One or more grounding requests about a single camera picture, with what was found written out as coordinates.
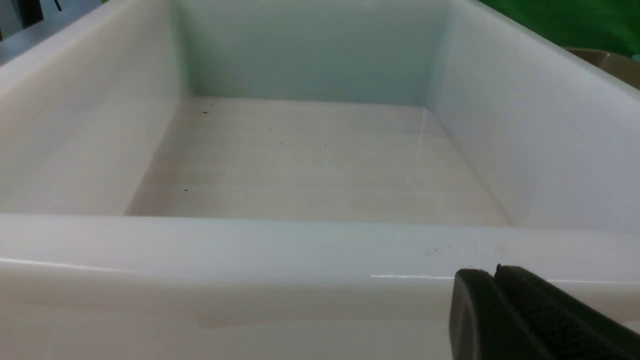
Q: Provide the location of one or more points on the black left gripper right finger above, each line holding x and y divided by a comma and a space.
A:
568, 328

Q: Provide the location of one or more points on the large white plastic tub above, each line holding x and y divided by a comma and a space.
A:
299, 179

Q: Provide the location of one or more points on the green backdrop cloth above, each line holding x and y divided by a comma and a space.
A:
607, 25

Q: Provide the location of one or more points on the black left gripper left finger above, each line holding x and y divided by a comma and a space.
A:
483, 325

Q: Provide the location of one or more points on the olive plastic spoon bin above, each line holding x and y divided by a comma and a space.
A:
623, 68

